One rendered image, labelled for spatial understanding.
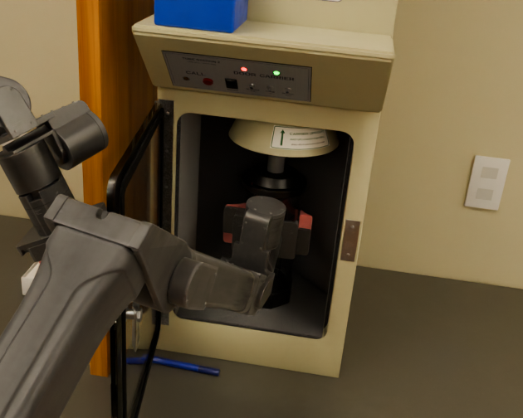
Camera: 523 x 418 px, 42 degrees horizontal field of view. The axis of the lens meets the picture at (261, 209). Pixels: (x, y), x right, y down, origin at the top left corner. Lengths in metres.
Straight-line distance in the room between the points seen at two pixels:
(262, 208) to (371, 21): 0.29
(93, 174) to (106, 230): 0.50
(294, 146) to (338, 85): 0.16
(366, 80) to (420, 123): 0.57
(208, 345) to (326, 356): 0.20
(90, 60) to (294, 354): 0.57
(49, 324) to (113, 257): 0.06
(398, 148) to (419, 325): 0.37
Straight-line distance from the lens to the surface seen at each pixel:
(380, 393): 1.16
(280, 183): 1.08
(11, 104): 0.80
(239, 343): 1.16
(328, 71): 0.86
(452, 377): 1.24
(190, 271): 0.53
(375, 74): 0.85
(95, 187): 0.98
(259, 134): 1.01
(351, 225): 1.02
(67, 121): 0.85
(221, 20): 0.84
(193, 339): 1.17
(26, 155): 0.81
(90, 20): 0.91
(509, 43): 1.40
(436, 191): 1.47
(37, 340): 0.45
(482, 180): 1.47
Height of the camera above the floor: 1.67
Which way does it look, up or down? 25 degrees down
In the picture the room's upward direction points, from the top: 5 degrees clockwise
